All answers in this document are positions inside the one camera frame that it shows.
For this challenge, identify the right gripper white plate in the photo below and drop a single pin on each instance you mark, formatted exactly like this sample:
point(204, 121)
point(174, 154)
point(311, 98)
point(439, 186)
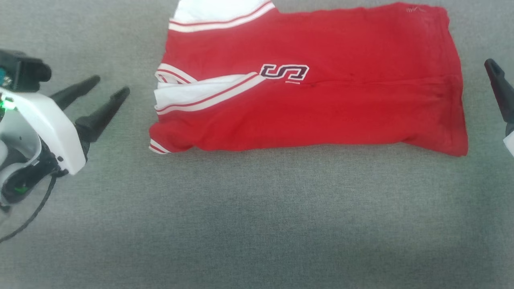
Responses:
point(511, 143)

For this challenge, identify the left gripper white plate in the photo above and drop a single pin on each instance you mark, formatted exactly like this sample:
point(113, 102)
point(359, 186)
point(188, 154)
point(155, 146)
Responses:
point(52, 124)

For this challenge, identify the red and white jersey garment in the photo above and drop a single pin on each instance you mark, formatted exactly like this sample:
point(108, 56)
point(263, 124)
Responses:
point(321, 112)

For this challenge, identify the grey fabric sofa cushion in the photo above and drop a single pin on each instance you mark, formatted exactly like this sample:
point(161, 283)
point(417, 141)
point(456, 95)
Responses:
point(257, 220)

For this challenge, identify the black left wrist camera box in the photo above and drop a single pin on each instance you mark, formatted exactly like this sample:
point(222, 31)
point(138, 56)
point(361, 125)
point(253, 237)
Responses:
point(24, 72)

